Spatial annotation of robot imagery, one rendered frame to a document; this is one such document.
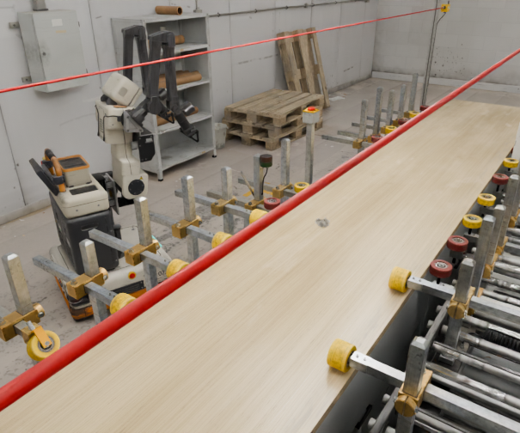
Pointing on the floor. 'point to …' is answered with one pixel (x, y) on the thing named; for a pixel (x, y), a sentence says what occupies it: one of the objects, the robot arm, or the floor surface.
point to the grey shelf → (162, 142)
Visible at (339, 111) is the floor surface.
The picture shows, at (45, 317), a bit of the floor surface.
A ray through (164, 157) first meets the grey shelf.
